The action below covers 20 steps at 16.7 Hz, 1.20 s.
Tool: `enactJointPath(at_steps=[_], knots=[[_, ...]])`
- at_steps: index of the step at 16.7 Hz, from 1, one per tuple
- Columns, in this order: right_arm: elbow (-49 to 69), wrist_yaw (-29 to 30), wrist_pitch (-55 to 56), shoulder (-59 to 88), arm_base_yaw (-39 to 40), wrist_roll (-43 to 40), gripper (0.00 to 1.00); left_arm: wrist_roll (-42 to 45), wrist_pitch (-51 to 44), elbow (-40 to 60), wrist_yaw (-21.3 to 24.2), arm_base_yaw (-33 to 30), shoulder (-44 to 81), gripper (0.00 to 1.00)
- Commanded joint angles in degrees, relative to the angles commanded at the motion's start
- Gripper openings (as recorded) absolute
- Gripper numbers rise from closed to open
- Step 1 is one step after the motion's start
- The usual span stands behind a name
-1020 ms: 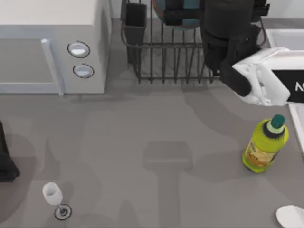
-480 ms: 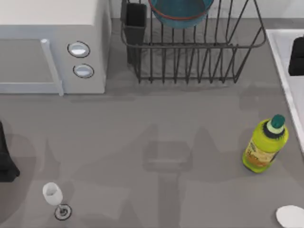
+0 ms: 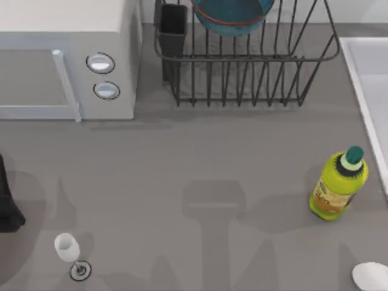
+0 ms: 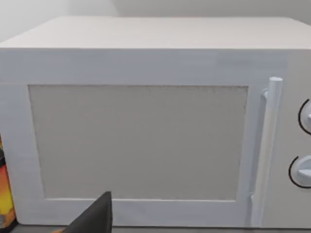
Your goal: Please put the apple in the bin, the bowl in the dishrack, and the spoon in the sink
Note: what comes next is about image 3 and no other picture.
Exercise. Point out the pale microwave oven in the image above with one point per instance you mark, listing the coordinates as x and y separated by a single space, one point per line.
127 36

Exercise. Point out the white rounded object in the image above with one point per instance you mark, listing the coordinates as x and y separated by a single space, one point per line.
371 276

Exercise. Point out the microwave knob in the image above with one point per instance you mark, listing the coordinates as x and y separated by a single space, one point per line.
106 90
100 63

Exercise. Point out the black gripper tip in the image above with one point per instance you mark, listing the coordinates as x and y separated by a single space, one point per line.
7 203

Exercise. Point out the green bottle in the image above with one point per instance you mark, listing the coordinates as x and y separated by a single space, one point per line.
336 188

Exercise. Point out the black cutlery holder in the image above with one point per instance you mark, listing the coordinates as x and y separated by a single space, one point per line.
171 27

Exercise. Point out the white wine glass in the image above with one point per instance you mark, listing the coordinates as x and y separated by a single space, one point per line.
68 248

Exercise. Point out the blue bowl with red rim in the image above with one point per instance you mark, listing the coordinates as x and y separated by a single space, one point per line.
233 18

